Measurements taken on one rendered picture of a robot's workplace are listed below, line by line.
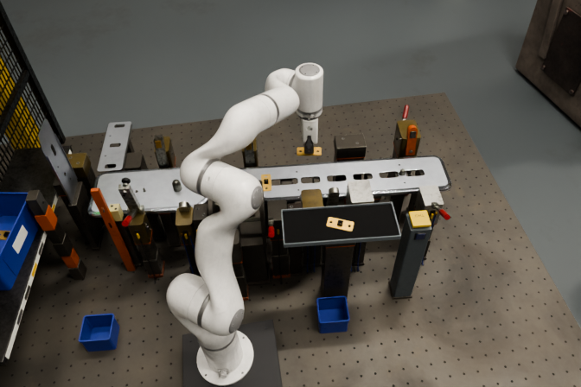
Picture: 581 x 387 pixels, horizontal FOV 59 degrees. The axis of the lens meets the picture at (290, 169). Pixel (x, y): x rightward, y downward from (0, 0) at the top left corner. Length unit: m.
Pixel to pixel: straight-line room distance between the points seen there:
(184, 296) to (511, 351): 1.18
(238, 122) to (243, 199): 0.19
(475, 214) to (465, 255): 0.23
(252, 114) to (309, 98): 0.34
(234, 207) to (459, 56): 3.49
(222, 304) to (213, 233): 0.21
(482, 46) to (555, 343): 3.04
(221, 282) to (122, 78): 3.14
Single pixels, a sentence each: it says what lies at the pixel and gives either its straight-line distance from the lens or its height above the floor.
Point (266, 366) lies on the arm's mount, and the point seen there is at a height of 0.80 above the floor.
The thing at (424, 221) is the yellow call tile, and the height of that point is 1.16.
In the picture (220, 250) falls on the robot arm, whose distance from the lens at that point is 1.34.
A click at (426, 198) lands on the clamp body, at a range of 1.89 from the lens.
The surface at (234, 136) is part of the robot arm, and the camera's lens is 1.23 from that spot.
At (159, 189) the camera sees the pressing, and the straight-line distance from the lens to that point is 2.02.
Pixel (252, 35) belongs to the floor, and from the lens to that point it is 4.62.
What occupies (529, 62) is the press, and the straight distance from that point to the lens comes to 4.33.
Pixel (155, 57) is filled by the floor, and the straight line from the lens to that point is 4.51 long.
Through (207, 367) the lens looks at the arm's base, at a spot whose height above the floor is 0.81.
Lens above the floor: 2.48
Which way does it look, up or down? 47 degrees down
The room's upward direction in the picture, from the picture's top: 2 degrees counter-clockwise
